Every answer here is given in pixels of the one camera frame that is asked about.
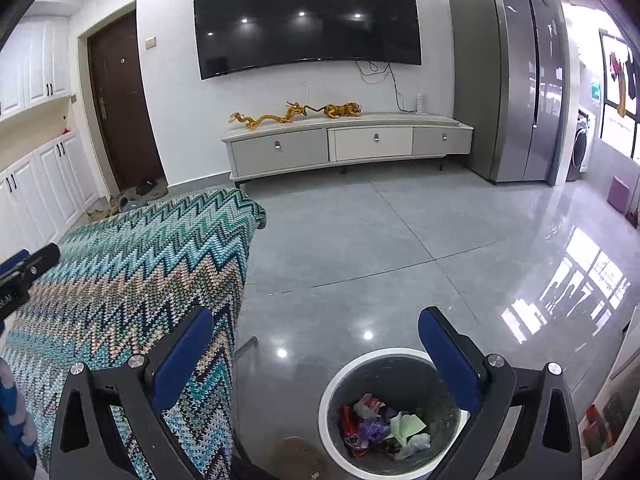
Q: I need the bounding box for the clear plastic bag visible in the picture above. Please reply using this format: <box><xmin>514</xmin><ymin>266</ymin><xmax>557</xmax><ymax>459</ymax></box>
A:
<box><xmin>394</xmin><ymin>432</ymin><xmax>431</xmax><ymax>460</ymax></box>

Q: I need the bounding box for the green paper sheet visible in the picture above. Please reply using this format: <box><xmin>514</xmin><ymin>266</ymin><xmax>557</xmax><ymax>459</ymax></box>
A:
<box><xmin>387</xmin><ymin>413</ymin><xmax>426</xmax><ymax>446</ymax></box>

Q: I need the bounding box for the purple plastic bag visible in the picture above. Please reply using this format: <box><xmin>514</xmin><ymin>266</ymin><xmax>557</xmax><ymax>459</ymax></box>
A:
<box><xmin>358</xmin><ymin>419</ymin><xmax>390</xmax><ymax>444</ymax></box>

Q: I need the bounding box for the red snack wrapper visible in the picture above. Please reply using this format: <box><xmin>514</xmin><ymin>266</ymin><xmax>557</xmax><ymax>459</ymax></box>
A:
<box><xmin>340</xmin><ymin>404</ymin><xmax>362</xmax><ymax>457</ymax></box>

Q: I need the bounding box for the white rimmed trash bin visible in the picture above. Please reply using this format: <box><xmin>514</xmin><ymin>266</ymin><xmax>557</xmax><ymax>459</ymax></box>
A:
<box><xmin>318</xmin><ymin>348</ymin><xmax>470</xmax><ymax>479</ymax></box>

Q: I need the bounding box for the white shoe cabinet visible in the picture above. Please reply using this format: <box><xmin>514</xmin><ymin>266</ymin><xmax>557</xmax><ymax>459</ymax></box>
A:
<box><xmin>1</xmin><ymin>129</ymin><xmax>99</xmax><ymax>260</ymax></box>

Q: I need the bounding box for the zigzag patterned blanket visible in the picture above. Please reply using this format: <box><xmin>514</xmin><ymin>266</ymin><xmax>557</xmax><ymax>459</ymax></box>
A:
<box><xmin>1</xmin><ymin>188</ymin><xmax>267</xmax><ymax>479</ymax></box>

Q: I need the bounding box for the grey slipper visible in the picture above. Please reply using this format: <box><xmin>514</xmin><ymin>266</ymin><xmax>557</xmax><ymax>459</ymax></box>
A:
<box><xmin>117</xmin><ymin>196</ymin><xmax>141</xmax><ymax>214</ymax></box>

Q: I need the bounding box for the purple stool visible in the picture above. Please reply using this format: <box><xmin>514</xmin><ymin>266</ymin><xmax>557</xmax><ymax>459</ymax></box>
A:
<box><xmin>606</xmin><ymin>176</ymin><xmax>639</xmax><ymax>216</ymax></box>

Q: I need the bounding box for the dark brown door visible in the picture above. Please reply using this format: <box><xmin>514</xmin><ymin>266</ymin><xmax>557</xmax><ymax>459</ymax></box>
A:
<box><xmin>87</xmin><ymin>11</ymin><xmax>164</xmax><ymax>194</ymax></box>

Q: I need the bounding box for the washing machine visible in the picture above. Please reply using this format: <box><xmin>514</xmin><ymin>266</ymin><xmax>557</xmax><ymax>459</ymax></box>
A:
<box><xmin>566</xmin><ymin>108</ymin><xmax>594</xmax><ymax>182</ymax></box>

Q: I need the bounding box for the white TV cabinet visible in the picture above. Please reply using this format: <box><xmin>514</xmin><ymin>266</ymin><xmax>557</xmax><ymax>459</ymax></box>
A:
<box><xmin>222</xmin><ymin>113</ymin><xmax>474</xmax><ymax>183</ymax></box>

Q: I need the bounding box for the golden dragon figurine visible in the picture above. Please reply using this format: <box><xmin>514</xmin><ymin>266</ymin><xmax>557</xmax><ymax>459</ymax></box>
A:
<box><xmin>228</xmin><ymin>102</ymin><xmax>316</xmax><ymax>129</ymax></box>

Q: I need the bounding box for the golden tiger figurine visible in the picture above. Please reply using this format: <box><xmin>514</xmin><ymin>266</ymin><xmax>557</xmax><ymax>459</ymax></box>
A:
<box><xmin>323</xmin><ymin>102</ymin><xmax>362</xmax><ymax>119</ymax></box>

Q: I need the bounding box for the grey refrigerator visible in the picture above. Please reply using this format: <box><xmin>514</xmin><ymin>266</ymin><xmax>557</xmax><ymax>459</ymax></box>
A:
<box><xmin>449</xmin><ymin>0</ymin><xmax>564</xmax><ymax>183</ymax></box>

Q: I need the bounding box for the wall-mounted black television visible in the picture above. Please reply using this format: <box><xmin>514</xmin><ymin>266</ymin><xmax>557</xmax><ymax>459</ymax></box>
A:
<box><xmin>193</xmin><ymin>0</ymin><xmax>421</xmax><ymax>79</ymax></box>

